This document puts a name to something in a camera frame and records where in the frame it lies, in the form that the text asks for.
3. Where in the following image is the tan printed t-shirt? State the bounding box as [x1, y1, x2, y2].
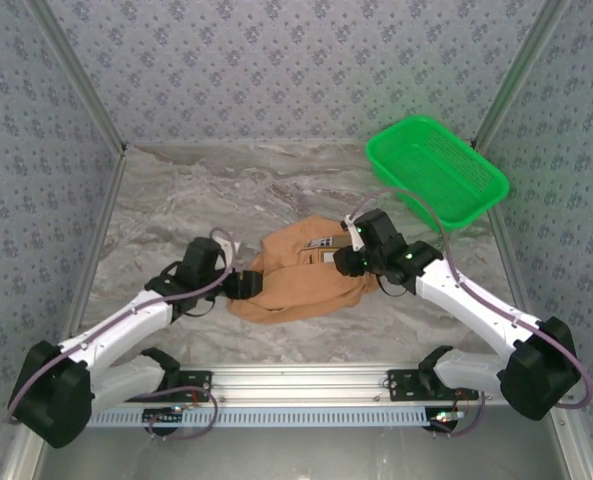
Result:
[225, 214, 377, 329]

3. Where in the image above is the green plastic mesh basket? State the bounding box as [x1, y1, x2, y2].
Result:
[365, 114, 511, 235]

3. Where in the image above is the black controller board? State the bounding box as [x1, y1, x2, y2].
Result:
[427, 407, 461, 435]
[142, 407, 185, 435]

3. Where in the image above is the grey sheet metal panel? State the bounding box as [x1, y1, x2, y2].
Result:
[25, 424, 575, 480]

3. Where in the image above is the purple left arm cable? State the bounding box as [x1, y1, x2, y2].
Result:
[6, 227, 242, 425]

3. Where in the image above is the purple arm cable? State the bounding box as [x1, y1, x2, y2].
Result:
[6, 227, 242, 425]
[350, 188, 593, 410]

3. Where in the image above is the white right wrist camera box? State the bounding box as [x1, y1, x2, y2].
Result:
[342, 214, 366, 252]

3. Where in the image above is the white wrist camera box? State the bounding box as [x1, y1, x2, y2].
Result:
[342, 214, 366, 252]
[217, 236, 241, 261]

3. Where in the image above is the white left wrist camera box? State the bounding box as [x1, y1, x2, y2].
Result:
[217, 236, 241, 261]

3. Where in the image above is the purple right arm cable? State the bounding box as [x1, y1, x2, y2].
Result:
[350, 188, 593, 410]

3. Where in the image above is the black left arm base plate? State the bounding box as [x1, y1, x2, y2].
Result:
[125, 369, 214, 403]

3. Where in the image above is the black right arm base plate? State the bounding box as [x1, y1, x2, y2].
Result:
[386, 368, 480, 403]

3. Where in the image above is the thin purple base cable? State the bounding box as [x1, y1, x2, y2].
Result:
[125, 377, 219, 442]
[428, 387, 486, 439]

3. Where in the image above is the aluminium mounting rail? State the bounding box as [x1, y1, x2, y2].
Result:
[29, 363, 576, 405]

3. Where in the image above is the white slotted cable duct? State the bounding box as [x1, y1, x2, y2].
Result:
[85, 405, 461, 429]

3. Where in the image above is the aluminium frame post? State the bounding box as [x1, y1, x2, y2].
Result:
[25, 0, 128, 157]
[472, 0, 572, 150]

